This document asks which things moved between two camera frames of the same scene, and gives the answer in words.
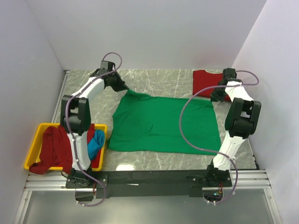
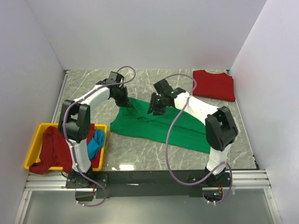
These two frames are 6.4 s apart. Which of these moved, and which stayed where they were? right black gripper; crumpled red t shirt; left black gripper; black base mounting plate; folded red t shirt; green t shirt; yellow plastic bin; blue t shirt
Moved: right black gripper; green t shirt; left black gripper
Stayed: folded red t shirt; yellow plastic bin; blue t shirt; black base mounting plate; crumpled red t shirt
